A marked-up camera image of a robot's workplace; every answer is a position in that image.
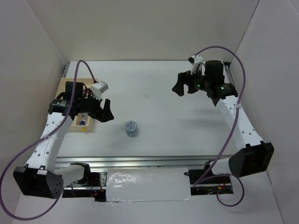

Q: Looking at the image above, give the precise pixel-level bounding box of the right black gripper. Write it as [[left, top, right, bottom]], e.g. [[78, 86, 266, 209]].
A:
[[171, 66, 211, 97]]

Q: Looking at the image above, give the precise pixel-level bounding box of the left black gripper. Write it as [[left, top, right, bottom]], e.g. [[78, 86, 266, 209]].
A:
[[78, 91, 114, 123]]

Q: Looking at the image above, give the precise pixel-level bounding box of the blue cap glue bottle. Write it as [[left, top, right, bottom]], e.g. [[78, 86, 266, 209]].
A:
[[79, 113, 87, 126]]

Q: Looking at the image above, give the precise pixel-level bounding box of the blue white tape roll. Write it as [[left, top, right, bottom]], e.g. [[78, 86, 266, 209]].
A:
[[125, 120, 138, 137]]

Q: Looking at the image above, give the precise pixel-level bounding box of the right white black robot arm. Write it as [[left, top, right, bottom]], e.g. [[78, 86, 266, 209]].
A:
[[172, 57, 274, 183]]

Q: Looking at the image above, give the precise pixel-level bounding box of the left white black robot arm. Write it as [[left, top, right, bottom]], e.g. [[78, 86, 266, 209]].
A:
[[13, 81, 114, 199]]

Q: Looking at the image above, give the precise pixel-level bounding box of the cream compartment organizer tray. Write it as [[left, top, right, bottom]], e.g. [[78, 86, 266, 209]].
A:
[[54, 78, 98, 133]]

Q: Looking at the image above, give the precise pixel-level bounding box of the white foil cover sheet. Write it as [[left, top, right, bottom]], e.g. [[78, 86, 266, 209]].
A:
[[106, 168, 192, 202]]

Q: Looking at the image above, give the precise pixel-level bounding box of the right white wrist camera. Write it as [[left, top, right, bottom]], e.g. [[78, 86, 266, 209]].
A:
[[188, 55, 206, 75]]

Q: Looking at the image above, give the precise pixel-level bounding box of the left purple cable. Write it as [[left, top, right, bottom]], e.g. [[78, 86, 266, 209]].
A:
[[0, 59, 99, 220]]

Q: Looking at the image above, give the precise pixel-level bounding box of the aluminium front rail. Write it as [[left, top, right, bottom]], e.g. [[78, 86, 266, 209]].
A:
[[55, 156, 231, 169]]

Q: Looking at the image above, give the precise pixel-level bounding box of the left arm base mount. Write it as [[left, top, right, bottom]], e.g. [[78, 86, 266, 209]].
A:
[[62, 162, 107, 202]]

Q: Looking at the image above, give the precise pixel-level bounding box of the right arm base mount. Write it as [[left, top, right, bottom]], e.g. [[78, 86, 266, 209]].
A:
[[184, 161, 233, 196]]

